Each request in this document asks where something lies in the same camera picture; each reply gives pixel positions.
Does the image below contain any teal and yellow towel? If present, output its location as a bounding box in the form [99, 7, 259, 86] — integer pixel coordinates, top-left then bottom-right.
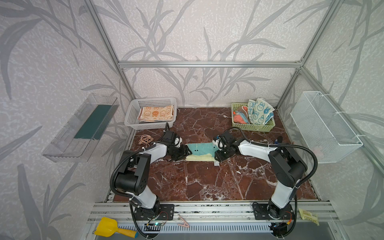
[186, 143, 220, 166]

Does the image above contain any orange rabbit pattern towel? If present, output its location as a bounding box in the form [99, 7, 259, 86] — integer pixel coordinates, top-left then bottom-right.
[138, 105, 174, 122]

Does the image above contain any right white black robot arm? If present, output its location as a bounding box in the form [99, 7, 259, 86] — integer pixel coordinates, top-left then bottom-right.
[213, 127, 319, 219]

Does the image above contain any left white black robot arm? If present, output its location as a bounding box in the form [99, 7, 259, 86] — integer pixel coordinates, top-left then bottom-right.
[110, 124, 192, 218]

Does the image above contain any red orange towel in basket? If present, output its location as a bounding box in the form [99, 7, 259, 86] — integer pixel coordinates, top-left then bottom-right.
[233, 106, 250, 124]

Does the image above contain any green plastic basket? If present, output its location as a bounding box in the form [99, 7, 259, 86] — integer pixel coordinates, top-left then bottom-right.
[232, 100, 276, 133]

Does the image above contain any teal rabbit pattern towel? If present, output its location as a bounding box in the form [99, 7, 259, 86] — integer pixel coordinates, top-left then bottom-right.
[247, 98, 275, 125]

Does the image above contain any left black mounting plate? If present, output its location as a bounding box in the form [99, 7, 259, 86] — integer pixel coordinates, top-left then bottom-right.
[133, 204, 175, 221]

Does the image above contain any black mounting plate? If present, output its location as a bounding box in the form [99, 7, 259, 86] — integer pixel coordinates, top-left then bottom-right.
[133, 204, 175, 221]
[252, 202, 294, 220]

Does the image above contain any white perforated plastic basket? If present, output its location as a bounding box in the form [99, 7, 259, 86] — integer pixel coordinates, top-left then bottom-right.
[124, 97, 177, 130]

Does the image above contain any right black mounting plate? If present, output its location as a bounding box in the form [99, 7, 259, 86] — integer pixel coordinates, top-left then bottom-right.
[252, 202, 294, 220]

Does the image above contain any pink clothespin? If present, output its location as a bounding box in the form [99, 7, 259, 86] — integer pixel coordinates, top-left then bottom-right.
[178, 215, 190, 229]

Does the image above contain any yellow paper tag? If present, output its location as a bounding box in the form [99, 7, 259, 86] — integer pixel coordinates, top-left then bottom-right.
[299, 208, 320, 226]

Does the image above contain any yellow plastic scoop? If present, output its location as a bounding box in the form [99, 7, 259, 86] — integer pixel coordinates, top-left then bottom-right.
[94, 217, 139, 238]

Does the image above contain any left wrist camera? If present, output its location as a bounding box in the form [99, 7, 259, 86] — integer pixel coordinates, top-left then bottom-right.
[174, 137, 182, 148]

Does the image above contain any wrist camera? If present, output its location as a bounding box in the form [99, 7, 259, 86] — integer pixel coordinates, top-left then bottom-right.
[213, 136, 225, 151]
[174, 137, 182, 148]

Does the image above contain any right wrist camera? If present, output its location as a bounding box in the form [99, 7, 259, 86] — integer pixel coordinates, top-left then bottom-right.
[213, 136, 225, 151]

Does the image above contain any pink coiled cable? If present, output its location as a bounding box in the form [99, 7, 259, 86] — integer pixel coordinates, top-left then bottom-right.
[138, 134, 154, 148]

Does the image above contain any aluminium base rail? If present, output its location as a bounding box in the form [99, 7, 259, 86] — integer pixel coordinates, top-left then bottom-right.
[82, 201, 339, 240]

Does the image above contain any white wire mesh basket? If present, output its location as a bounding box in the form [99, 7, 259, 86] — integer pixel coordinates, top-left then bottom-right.
[291, 91, 363, 164]

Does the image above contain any clear acrylic wall shelf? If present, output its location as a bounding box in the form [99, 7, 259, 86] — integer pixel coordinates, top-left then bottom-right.
[42, 94, 119, 163]

